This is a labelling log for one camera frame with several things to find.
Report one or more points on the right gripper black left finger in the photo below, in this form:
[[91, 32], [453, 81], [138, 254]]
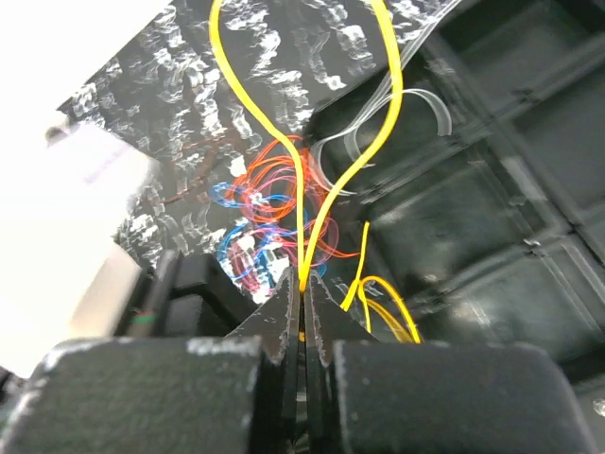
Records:
[[276, 325]]

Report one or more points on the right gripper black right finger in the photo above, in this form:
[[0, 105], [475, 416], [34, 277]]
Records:
[[324, 324]]

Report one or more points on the black compartment organizer tray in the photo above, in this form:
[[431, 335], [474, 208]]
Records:
[[486, 204]]

